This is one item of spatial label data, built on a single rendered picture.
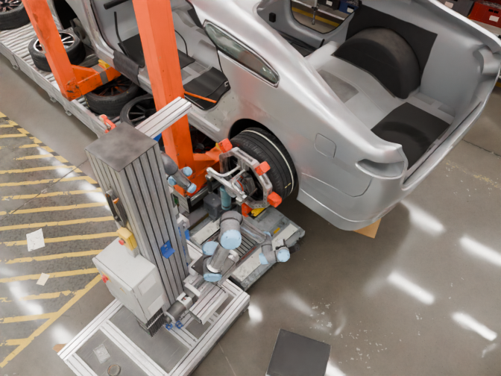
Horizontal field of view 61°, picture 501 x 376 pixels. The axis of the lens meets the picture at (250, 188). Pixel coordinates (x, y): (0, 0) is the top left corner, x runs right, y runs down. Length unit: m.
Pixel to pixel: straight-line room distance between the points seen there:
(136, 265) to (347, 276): 2.06
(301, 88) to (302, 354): 1.87
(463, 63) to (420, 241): 1.65
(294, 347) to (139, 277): 1.32
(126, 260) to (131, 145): 0.83
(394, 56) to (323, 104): 1.53
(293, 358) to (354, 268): 1.17
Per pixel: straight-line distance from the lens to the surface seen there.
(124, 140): 2.14
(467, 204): 4.89
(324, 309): 3.81
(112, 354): 3.56
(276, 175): 3.21
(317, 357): 3.30
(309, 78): 2.87
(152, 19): 2.72
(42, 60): 6.05
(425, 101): 4.39
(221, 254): 2.58
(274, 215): 4.00
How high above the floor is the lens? 3.44
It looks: 50 degrees down
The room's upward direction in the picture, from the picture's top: straight up
